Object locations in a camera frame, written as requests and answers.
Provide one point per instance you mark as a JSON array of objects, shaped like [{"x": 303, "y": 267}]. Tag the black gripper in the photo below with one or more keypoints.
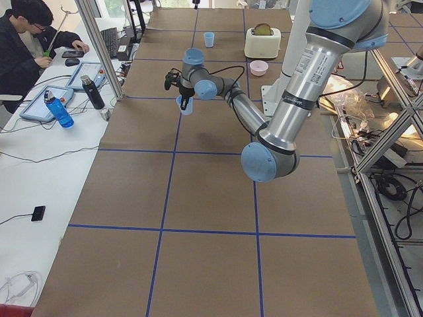
[{"x": 185, "y": 90}]

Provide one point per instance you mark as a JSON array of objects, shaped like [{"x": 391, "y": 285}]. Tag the light blue plastic cup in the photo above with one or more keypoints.
[{"x": 188, "y": 110}]

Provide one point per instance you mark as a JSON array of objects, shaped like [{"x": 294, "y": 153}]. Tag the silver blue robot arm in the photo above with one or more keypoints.
[{"x": 333, "y": 28}]

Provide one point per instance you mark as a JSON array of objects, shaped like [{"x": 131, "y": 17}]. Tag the pink bowl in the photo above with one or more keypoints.
[{"x": 258, "y": 67}]

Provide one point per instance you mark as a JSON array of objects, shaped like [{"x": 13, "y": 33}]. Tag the small metal cup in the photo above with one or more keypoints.
[{"x": 105, "y": 114}]

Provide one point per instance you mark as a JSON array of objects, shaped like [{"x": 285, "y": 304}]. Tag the cream white toaster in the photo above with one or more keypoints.
[{"x": 262, "y": 47}]

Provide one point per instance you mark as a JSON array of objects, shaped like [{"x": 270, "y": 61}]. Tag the teach pendant far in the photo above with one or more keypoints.
[{"x": 93, "y": 70}]

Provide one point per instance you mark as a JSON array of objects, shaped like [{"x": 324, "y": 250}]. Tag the teach pendant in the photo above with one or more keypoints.
[
  {"x": 36, "y": 110},
  {"x": 93, "y": 70}
]

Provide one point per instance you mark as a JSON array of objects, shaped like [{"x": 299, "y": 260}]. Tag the black thermos bottle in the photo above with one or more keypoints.
[{"x": 92, "y": 92}]

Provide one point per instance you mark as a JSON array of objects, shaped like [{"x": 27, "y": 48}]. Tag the black keyboard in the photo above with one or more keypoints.
[{"x": 110, "y": 39}]

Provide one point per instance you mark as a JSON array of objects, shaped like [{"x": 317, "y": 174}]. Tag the toast bread slice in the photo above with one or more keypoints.
[{"x": 262, "y": 29}]

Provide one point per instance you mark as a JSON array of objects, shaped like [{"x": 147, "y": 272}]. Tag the black computer mouse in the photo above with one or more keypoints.
[{"x": 69, "y": 62}]

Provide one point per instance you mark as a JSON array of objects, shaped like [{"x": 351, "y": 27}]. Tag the black smartphone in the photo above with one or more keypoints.
[{"x": 73, "y": 54}]

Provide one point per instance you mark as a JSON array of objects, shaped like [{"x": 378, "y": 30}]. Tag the blue water bottle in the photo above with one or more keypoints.
[{"x": 58, "y": 110}]

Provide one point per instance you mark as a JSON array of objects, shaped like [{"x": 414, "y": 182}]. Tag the teach pendant near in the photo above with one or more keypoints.
[{"x": 36, "y": 110}]

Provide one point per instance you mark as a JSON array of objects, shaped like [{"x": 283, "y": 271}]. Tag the seated person black jacket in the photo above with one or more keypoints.
[{"x": 28, "y": 41}]

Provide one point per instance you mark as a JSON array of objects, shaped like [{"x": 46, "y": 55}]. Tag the crumpled plastic bag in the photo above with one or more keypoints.
[{"x": 346, "y": 99}]

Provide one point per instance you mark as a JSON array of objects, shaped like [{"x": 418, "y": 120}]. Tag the small black puck device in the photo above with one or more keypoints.
[{"x": 38, "y": 213}]

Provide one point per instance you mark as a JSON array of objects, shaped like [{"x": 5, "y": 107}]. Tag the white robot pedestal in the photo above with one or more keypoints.
[{"x": 271, "y": 94}]

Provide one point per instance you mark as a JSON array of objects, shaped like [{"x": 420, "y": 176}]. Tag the aluminium frame post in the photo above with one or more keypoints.
[{"x": 93, "y": 32}]

